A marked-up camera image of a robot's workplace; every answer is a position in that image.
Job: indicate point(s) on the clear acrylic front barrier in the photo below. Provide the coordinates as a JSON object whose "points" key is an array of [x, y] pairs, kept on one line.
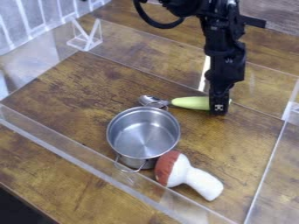
{"points": [[163, 199]]}

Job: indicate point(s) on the black strip on table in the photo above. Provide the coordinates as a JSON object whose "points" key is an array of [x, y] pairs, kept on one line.
{"points": [[254, 21]]}

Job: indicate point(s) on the clear acrylic triangle bracket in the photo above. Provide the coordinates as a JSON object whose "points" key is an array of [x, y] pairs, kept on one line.
{"points": [[86, 41]]}

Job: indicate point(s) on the stainless steel pot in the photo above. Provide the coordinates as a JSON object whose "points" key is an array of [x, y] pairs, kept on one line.
{"points": [[141, 134]]}

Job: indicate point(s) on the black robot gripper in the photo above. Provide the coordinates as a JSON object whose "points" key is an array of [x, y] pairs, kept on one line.
{"points": [[228, 60]]}

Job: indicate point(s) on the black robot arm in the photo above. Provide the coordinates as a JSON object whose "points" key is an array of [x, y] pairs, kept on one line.
{"points": [[220, 9]]}

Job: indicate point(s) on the plush mushroom toy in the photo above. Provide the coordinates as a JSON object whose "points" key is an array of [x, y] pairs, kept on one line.
{"points": [[174, 171]]}

